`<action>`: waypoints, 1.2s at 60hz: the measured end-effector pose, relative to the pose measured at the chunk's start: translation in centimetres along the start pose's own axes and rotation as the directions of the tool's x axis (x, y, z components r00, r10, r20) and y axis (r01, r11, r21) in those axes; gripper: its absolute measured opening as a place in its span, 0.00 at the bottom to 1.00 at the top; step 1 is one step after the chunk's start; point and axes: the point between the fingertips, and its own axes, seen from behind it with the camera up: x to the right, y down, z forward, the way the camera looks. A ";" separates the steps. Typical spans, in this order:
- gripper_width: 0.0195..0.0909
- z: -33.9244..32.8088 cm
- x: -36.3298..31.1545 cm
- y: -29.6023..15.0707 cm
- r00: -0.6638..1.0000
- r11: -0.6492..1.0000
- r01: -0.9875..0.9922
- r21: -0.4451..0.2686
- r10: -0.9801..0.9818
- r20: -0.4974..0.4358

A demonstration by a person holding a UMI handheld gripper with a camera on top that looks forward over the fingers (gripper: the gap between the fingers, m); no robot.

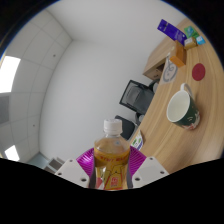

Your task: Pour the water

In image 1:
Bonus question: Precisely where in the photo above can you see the green and white leaflet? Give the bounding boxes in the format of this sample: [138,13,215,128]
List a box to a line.
[130,129,144,152]

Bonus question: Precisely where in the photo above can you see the small light blue box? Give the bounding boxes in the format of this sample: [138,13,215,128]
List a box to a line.
[195,35,207,46]

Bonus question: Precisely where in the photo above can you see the wooden side desk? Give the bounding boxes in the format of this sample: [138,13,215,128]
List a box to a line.
[142,18,194,81]

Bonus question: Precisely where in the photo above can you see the black mesh-back office chair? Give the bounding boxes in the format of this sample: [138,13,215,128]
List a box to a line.
[119,79,156,116]

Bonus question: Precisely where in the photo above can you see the flat round red coaster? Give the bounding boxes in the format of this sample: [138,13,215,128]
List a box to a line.
[191,63,206,82]

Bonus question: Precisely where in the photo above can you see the small tan box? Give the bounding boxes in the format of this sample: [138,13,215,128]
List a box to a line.
[183,37,198,51]

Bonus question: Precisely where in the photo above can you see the large rectangular ceiling light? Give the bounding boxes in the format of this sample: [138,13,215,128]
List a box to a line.
[0,55,22,94]

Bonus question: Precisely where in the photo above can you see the green white-lined mug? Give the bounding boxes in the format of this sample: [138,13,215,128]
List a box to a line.
[166,82,201,131]

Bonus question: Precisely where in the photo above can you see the grey ceiling air vent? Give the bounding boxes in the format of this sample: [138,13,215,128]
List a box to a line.
[0,95,10,125]

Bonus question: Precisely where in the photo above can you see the black solid-back office chair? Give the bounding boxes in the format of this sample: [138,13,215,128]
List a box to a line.
[114,114,138,141]

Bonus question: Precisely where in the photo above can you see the small rectangular ceiling light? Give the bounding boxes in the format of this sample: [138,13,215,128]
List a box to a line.
[4,144,20,163]

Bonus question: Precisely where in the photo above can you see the orange box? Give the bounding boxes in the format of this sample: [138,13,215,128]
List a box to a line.
[169,44,187,69]

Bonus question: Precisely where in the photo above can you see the white paper with circle print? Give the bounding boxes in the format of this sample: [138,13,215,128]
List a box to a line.
[158,54,179,85]

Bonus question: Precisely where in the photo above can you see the purple standing pouch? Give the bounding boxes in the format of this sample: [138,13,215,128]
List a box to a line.
[157,18,188,46]

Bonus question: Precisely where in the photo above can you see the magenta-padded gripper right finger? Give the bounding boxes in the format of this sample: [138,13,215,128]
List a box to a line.
[125,145,170,190]

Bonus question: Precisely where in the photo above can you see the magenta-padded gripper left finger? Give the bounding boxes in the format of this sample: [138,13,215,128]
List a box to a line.
[54,147,98,190]

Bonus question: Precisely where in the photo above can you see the yellow-labelled tea bottle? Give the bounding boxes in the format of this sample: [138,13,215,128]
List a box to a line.
[93,118,132,191]

